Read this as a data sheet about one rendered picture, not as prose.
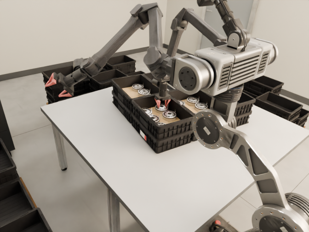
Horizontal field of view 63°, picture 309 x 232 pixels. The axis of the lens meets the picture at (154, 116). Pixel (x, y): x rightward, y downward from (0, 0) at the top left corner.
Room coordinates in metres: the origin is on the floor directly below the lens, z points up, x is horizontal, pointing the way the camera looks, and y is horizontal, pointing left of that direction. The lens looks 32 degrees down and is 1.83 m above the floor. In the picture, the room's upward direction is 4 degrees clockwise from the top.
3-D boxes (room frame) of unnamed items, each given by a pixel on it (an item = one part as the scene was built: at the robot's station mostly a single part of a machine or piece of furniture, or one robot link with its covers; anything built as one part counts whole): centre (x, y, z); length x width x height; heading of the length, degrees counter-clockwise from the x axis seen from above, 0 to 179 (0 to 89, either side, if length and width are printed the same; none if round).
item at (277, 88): (2.99, -1.35, 0.37); 0.40 x 0.30 x 0.45; 42
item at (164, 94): (1.68, -0.05, 0.98); 0.10 x 0.07 x 0.07; 117
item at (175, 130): (1.55, -0.05, 0.87); 0.40 x 0.30 x 0.11; 32
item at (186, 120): (1.55, -0.05, 0.92); 0.40 x 0.30 x 0.02; 32
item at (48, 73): (2.82, 1.14, 0.37); 0.40 x 0.30 x 0.45; 132
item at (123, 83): (1.89, 0.16, 0.87); 0.40 x 0.30 x 0.11; 32
